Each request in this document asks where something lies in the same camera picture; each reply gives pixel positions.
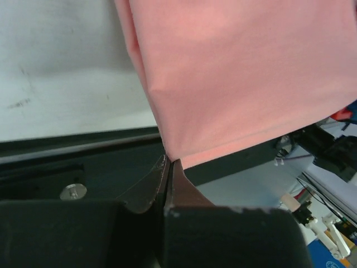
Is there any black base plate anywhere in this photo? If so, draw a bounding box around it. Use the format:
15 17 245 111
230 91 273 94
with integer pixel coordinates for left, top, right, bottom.
1 127 279 205

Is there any red plastic bin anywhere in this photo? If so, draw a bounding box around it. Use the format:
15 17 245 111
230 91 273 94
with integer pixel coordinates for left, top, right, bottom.
331 107 353 121

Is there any pink t shirt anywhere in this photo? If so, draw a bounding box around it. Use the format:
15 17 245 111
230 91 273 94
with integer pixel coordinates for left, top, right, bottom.
115 1 356 168

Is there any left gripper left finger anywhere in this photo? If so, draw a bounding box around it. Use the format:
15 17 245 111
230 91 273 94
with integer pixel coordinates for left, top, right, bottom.
1 156 170 267

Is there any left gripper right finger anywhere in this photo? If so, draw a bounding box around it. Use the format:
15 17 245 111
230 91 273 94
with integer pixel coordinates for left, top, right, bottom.
163 161 312 267

